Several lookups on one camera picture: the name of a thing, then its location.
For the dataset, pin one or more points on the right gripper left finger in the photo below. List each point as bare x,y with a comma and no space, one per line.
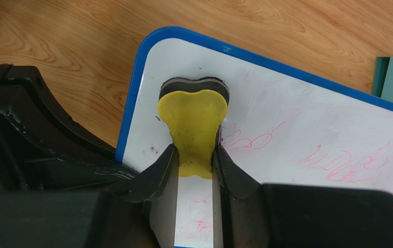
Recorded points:
149,214

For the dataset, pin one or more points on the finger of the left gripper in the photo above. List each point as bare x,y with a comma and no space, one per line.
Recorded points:
41,146

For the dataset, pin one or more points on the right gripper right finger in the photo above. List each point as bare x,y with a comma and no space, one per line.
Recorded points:
235,203

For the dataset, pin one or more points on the blue framed whiteboard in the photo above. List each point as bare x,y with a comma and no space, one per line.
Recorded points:
321,152

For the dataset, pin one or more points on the yellow bone-shaped eraser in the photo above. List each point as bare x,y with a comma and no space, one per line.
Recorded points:
193,111

